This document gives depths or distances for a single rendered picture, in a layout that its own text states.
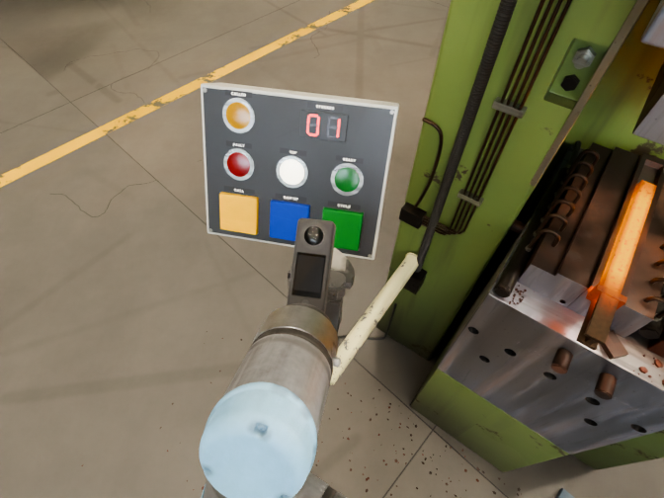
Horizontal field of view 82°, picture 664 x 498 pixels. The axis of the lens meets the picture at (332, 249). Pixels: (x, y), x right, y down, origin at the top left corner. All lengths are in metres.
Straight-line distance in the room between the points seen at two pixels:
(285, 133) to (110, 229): 1.71
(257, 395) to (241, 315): 1.46
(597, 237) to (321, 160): 0.54
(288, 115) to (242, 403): 0.49
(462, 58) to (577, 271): 0.43
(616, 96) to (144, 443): 1.79
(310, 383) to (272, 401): 0.05
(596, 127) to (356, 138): 0.67
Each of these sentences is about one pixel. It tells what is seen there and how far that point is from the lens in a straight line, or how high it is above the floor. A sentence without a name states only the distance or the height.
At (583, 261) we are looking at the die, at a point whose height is 0.99.
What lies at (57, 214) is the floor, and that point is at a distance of 2.53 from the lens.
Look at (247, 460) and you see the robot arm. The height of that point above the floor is 1.24.
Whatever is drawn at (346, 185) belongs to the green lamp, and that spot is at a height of 1.08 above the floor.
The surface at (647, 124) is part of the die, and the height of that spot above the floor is 1.29.
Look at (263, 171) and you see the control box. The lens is 0.72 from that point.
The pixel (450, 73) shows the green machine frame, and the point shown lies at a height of 1.18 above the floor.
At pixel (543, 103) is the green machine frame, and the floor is 1.19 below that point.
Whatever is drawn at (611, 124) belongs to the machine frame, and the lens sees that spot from 1.16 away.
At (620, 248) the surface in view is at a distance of 0.86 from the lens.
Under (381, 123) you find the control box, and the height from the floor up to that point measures 1.18.
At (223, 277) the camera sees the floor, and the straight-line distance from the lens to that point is 1.90.
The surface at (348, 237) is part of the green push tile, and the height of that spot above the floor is 1.00.
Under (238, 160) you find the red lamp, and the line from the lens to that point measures 0.73.
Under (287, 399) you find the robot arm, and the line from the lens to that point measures 0.33.
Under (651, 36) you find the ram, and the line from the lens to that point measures 0.56.
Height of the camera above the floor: 1.57
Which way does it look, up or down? 55 degrees down
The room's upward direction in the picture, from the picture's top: straight up
